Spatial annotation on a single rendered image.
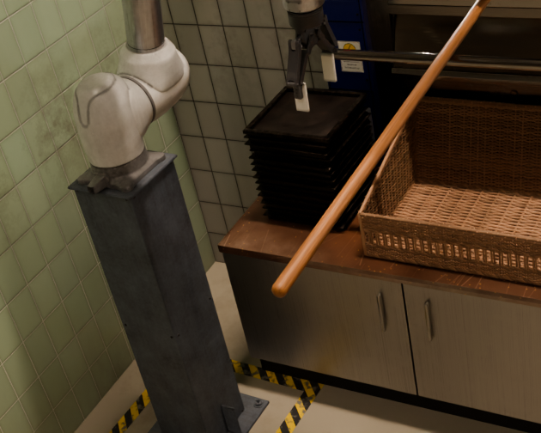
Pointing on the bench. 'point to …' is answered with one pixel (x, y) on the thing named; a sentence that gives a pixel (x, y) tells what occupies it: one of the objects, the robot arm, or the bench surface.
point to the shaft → (373, 156)
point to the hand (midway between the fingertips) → (316, 90)
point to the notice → (349, 60)
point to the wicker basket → (428, 258)
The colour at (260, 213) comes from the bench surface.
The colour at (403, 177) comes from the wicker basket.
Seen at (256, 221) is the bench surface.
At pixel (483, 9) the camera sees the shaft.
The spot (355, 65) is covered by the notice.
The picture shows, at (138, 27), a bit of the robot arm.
